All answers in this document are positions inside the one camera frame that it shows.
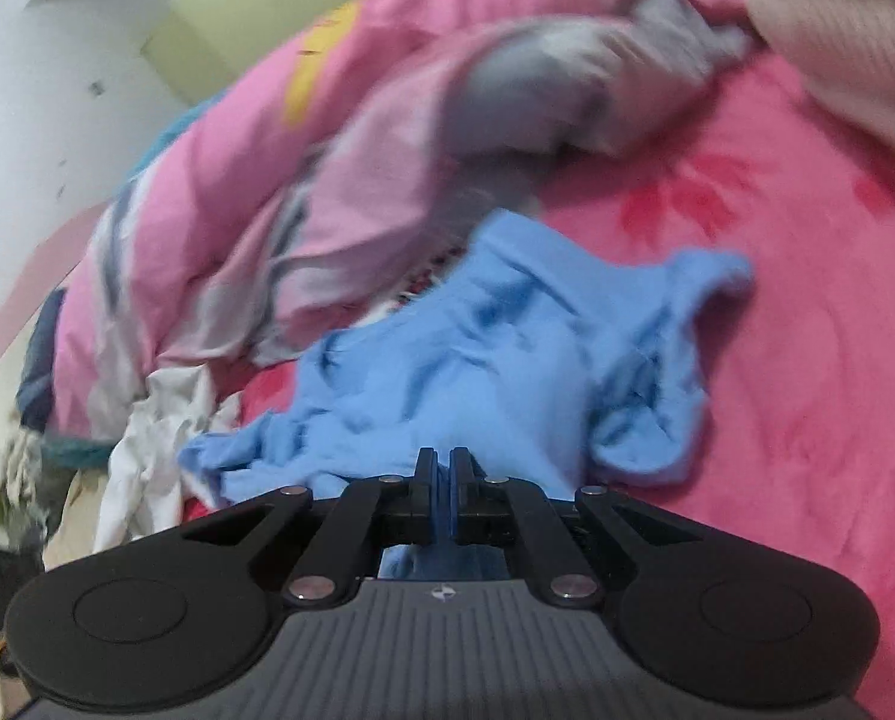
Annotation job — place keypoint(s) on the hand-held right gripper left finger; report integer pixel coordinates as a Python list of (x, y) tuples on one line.
[(426, 499)]

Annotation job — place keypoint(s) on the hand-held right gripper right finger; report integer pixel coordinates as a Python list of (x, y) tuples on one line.
[(459, 499)]

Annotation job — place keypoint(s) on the blue t-shirt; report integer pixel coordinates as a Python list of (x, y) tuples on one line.
[(492, 360)]

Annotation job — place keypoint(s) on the white crumpled cloth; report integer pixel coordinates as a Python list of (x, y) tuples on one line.
[(155, 450)]

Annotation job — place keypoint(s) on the pink patterned quilt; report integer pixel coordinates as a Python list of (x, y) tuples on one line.
[(267, 165)]

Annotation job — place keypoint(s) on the pink floral fleece blanket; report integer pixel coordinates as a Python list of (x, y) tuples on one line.
[(792, 315)]

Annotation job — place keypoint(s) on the dark blue cloth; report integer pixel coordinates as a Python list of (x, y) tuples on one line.
[(39, 360)]

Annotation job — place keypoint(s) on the pink bed headboard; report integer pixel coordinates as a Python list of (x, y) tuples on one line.
[(35, 277)]

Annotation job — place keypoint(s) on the pale green wardrobe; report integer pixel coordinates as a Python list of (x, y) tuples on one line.
[(215, 30)]

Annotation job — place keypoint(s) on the pink striped knit sweater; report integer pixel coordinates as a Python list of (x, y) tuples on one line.
[(852, 37)]

